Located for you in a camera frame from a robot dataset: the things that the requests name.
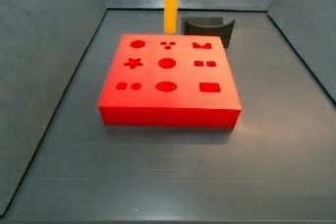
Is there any yellow square-circle peg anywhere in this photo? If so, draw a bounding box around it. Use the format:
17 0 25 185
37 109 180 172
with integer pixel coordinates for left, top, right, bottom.
164 0 178 33

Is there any red shape-sorting block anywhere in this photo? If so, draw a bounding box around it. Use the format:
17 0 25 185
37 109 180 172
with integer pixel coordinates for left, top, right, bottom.
98 34 241 129

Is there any black curved holder bracket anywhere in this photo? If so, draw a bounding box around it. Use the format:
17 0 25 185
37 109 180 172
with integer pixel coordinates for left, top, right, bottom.
181 17 234 47

